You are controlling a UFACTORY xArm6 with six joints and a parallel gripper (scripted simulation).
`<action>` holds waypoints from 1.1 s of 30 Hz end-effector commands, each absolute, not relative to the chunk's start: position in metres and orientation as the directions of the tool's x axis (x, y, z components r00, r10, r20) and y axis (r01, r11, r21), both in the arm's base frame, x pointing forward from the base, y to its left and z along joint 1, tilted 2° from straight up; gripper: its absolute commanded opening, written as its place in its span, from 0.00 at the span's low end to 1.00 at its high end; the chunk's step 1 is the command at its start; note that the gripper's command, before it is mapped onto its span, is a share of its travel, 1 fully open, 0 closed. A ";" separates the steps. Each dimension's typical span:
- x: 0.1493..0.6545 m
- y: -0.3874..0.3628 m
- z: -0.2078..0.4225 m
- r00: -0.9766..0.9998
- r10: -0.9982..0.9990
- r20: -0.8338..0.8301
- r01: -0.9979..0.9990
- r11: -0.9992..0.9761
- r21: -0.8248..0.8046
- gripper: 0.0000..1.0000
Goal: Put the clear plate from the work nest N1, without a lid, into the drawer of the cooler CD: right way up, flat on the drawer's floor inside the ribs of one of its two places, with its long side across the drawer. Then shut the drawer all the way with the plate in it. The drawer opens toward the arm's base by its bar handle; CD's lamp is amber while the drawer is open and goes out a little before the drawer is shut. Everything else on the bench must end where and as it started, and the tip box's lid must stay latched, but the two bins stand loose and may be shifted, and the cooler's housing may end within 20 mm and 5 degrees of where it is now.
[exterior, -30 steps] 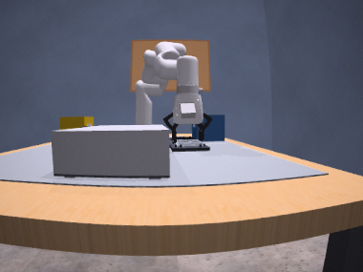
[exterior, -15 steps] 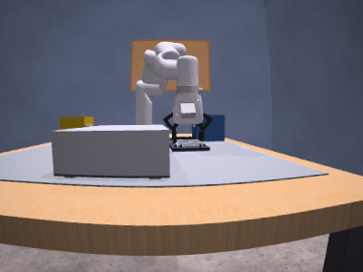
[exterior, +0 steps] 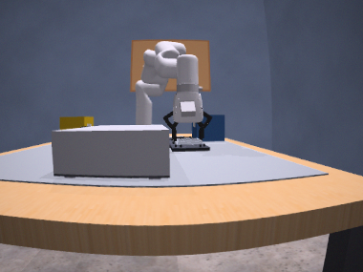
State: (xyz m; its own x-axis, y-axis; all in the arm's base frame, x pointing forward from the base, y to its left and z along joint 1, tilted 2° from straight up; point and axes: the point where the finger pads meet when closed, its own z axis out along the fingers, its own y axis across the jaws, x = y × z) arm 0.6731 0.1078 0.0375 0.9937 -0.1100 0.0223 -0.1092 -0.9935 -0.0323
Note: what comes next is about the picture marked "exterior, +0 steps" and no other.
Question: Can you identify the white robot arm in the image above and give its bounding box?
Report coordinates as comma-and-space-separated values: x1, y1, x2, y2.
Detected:
136, 41, 203, 125

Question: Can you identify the blue open-top bin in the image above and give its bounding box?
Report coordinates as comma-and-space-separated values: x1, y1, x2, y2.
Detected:
192, 115, 224, 141

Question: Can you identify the yellow open-top bin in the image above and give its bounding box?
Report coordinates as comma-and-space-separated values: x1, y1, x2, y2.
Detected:
59, 116, 94, 130

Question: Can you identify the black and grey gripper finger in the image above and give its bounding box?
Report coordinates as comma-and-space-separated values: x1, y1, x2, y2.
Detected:
163, 111, 179, 141
198, 111, 212, 140

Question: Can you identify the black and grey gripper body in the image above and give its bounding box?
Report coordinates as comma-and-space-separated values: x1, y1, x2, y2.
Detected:
173, 92, 203, 123

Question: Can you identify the grey flat mat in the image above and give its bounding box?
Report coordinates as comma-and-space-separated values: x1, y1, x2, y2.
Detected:
0, 141, 329, 188

